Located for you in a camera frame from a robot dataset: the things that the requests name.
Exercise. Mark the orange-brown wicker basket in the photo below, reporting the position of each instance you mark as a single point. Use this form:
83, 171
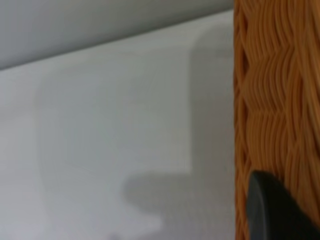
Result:
275, 75

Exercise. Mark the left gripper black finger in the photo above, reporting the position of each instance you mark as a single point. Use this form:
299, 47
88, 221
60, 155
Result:
272, 212

